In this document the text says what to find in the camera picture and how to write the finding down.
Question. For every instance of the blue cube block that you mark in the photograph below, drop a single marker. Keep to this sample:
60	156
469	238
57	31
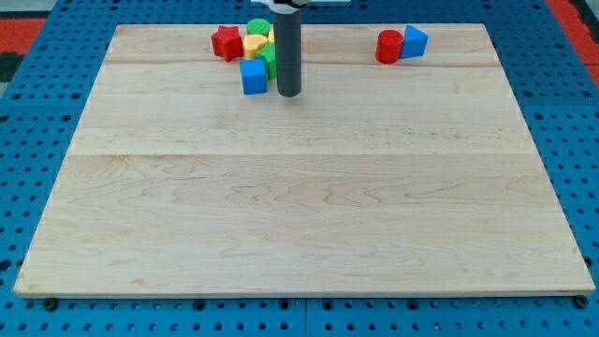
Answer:
253	77

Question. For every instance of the light wooden board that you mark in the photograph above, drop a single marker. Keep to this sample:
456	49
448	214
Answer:
418	179

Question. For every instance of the green star block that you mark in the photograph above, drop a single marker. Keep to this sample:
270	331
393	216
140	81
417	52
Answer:
268	55

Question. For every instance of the yellow heart block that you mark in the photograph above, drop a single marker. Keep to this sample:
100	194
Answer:
252	44

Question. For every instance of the red star block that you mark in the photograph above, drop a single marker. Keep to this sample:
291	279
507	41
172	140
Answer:
227	43

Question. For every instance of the green cylinder block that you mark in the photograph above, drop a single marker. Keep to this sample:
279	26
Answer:
258	27

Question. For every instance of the red cylinder block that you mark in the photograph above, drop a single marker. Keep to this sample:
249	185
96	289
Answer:
389	46

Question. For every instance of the blue triangle block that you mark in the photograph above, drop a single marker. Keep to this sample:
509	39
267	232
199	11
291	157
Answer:
414	43

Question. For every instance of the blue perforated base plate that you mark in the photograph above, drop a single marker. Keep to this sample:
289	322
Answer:
44	101

